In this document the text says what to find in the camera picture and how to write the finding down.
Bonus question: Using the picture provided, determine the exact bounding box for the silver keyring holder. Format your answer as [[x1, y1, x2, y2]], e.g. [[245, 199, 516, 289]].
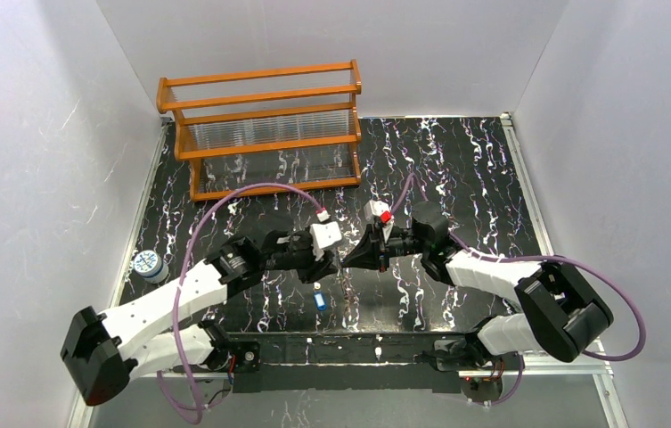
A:
[[338, 260, 352, 311]]

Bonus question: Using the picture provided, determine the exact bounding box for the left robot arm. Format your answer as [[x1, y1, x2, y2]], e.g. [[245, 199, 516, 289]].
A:
[[60, 225, 342, 406]]

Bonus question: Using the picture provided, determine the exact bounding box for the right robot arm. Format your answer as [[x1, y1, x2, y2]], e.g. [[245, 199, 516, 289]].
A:
[[342, 202, 614, 366]]

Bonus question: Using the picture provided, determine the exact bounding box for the blue key tag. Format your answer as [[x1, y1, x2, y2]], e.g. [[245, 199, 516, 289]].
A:
[[313, 292, 328, 311]]

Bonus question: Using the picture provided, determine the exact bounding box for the orange wooden shelf rack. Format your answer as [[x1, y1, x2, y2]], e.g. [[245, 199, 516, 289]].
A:
[[156, 59, 363, 202]]

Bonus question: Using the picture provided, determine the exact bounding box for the blue white tape roll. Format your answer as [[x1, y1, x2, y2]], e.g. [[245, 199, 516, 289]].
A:
[[132, 250, 169, 284]]

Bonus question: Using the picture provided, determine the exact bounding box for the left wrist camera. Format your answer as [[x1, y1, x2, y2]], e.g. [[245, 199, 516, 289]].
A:
[[308, 209, 343, 261]]

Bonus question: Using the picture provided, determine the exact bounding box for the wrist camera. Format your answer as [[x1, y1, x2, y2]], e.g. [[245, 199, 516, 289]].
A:
[[308, 209, 343, 261], [364, 200, 393, 227]]

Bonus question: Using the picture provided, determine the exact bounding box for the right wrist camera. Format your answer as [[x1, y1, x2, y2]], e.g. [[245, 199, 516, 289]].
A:
[[364, 200, 393, 227]]

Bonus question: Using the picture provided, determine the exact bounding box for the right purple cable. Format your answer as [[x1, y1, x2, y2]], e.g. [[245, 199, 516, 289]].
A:
[[388, 172, 648, 407]]

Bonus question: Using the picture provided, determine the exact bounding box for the purple cable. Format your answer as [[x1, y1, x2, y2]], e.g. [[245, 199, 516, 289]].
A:
[[154, 183, 331, 426], [388, 172, 648, 407]]

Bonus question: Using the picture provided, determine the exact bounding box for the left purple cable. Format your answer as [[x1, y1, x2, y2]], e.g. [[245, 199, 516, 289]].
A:
[[154, 183, 331, 426]]

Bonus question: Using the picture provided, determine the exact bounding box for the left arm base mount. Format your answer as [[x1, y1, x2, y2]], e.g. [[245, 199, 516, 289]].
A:
[[182, 334, 259, 373]]

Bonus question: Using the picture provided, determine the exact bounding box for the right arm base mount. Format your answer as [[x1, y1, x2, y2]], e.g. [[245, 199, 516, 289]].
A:
[[413, 336, 525, 399]]

